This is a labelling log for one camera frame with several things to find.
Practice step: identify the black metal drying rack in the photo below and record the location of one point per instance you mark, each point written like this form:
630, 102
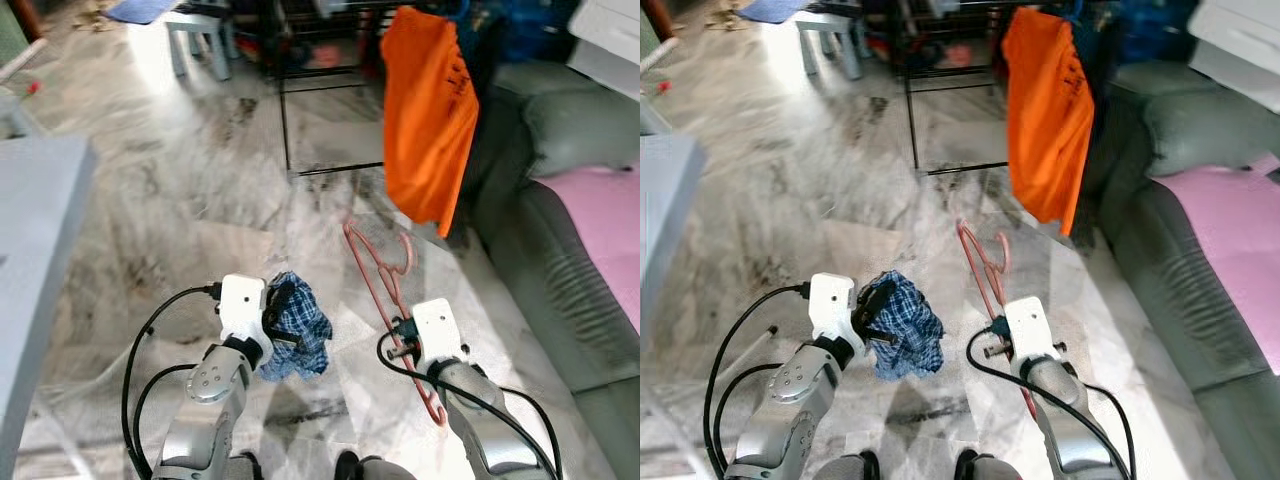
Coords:
909, 120
284, 120

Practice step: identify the grey robot leg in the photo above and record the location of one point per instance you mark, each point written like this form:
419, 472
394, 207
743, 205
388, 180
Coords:
1000, 468
850, 468
380, 470

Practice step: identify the pink clothes hanger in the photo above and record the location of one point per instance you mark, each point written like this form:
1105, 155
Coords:
364, 260
975, 260

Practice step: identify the pink sheet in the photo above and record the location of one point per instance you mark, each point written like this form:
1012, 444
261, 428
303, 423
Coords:
1230, 250
600, 230

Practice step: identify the blue floor mat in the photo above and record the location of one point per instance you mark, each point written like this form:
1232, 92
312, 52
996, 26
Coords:
140, 10
775, 10

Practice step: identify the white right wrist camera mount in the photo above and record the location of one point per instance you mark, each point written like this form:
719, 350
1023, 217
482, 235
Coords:
1030, 328
437, 330

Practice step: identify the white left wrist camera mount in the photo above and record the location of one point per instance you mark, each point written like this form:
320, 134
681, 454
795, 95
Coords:
242, 308
832, 305

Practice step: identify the blue plastic storage bin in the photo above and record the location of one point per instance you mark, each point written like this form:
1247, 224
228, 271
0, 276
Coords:
1160, 30
540, 30

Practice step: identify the white cardboard tube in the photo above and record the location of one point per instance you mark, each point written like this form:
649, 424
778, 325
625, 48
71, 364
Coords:
660, 55
25, 62

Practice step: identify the blue clothes hanger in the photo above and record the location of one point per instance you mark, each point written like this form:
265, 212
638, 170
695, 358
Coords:
458, 10
1076, 10

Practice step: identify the white drawer cabinet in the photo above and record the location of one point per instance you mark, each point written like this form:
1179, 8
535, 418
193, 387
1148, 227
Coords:
1235, 40
610, 35

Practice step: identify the green mesh panel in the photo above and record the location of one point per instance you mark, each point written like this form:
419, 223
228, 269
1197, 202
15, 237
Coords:
10, 35

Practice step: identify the orange garment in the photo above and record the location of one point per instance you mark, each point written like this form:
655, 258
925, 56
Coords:
1045, 120
425, 120

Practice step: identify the grey robot right leg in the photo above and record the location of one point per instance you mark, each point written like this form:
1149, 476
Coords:
380, 470
1000, 468

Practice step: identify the blue plaid shirt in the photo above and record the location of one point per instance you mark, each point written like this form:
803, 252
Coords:
305, 330
915, 330

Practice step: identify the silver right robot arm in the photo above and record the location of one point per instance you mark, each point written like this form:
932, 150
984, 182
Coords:
1050, 385
465, 385

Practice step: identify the brown wooden post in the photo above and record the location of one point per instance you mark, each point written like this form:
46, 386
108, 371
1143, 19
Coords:
658, 15
30, 15

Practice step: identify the white folding table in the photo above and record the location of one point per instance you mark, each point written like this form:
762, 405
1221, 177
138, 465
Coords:
665, 230
40, 250

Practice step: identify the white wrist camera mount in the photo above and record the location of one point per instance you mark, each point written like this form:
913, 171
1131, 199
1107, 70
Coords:
832, 305
1030, 328
242, 308
437, 330

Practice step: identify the grey robot left leg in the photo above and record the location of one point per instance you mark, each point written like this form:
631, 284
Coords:
850, 468

